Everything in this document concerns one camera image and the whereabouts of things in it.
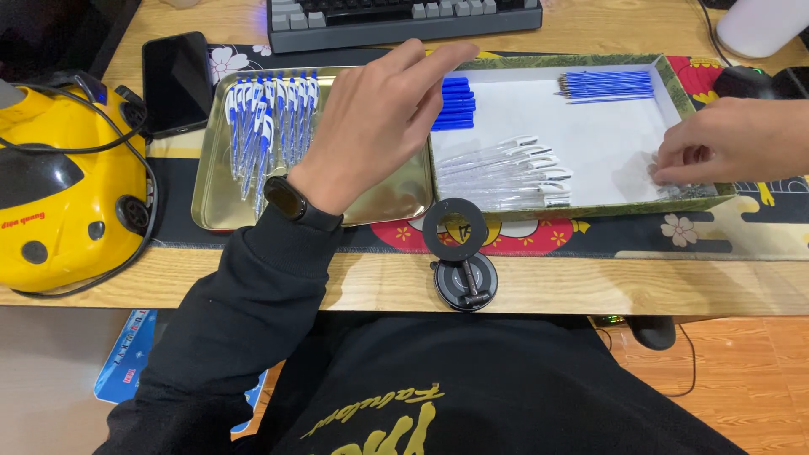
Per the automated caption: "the person's right hand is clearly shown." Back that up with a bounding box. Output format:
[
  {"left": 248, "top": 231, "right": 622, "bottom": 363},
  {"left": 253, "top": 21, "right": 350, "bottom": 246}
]
[{"left": 651, "top": 97, "right": 809, "bottom": 187}]

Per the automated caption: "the person's left hand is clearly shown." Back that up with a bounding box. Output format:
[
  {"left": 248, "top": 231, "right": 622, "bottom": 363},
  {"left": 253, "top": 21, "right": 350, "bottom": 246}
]
[{"left": 287, "top": 39, "right": 481, "bottom": 216}]

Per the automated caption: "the black computer mouse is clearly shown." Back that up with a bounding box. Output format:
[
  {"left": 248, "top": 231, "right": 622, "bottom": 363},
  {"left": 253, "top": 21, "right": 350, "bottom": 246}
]
[{"left": 713, "top": 65, "right": 776, "bottom": 101}]

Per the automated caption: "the gold metal tray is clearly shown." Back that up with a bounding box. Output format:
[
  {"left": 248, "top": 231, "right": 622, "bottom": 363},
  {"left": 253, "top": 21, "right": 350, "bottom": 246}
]
[{"left": 190, "top": 66, "right": 436, "bottom": 232}]

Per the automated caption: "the pile of small metal springs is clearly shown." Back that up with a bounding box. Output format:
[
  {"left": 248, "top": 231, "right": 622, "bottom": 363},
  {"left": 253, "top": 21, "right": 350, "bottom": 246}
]
[{"left": 650, "top": 179, "right": 719, "bottom": 201}]

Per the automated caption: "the row of blue white pens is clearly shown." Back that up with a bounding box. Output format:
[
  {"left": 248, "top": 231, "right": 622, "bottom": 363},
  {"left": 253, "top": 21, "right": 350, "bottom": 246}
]
[{"left": 224, "top": 70, "right": 321, "bottom": 219}]

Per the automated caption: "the row of blue pen caps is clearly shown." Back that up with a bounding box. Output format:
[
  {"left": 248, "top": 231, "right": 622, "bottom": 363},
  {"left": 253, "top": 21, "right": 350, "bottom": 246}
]
[{"left": 431, "top": 76, "right": 477, "bottom": 132}]

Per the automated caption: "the black smartwatch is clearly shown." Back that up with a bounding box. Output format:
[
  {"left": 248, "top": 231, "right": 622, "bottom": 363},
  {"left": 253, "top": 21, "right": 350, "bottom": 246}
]
[{"left": 263, "top": 175, "right": 345, "bottom": 232}]

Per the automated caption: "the flower patterned desk mat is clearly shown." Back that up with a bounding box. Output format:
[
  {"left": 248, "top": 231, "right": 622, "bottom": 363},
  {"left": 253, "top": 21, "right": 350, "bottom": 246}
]
[{"left": 147, "top": 43, "right": 809, "bottom": 261}]

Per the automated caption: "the white plastic container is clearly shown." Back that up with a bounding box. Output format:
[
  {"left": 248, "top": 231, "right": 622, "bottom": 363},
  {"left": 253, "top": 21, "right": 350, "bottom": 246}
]
[{"left": 717, "top": 0, "right": 809, "bottom": 59}]

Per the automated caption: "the grey and black keyboard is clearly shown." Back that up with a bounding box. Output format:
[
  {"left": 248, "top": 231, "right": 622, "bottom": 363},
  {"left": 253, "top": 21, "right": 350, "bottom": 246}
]
[{"left": 267, "top": 0, "right": 544, "bottom": 54}]

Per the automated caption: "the green patterned box lid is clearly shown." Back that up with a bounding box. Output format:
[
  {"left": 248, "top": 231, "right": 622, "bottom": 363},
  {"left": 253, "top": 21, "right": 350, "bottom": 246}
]
[{"left": 429, "top": 53, "right": 738, "bottom": 223}]

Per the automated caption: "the bundle of blue ink refills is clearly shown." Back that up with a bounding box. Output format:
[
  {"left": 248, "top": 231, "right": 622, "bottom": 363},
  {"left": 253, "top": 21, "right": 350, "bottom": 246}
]
[{"left": 555, "top": 70, "right": 656, "bottom": 105}]

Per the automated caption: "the pile of clear pen barrels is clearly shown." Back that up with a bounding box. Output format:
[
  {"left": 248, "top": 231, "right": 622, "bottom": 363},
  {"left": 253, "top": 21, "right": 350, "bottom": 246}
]
[{"left": 435, "top": 135, "right": 574, "bottom": 210}]

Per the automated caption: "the black magnetic phone stand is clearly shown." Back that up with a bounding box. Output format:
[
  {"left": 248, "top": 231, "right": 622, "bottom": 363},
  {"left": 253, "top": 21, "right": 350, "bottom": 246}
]
[{"left": 421, "top": 197, "right": 499, "bottom": 313}]

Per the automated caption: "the black smartphone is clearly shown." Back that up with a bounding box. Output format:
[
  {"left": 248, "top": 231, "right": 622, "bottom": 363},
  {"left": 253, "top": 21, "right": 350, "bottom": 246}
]
[{"left": 141, "top": 31, "right": 216, "bottom": 140}]

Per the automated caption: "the person's black sweater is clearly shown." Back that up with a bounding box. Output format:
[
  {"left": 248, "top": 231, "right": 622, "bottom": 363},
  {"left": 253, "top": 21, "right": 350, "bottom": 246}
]
[{"left": 249, "top": 311, "right": 750, "bottom": 455}]

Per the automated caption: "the yellow plastic machine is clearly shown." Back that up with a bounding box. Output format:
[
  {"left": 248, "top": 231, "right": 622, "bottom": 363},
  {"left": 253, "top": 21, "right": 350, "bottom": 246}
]
[{"left": 0, "top": 71, "right": 154, "bottom": 295}]

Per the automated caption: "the thin black desk cable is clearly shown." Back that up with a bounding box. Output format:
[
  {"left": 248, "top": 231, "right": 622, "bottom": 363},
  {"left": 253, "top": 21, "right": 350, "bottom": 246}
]
[{"left": 697, "top": 0, "right": 733, "bottom": 67}]

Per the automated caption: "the black power cable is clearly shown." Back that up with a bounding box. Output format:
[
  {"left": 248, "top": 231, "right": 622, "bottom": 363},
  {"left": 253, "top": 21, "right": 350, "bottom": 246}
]
[{"left": 0, "top": 81, "right": 160, "bottom": 299}]

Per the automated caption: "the thin black floor cable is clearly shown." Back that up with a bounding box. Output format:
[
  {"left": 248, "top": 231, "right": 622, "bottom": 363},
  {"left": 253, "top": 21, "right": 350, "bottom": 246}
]
[{"left": 593, "top": 321, "right": 698, "bottom": 399}]

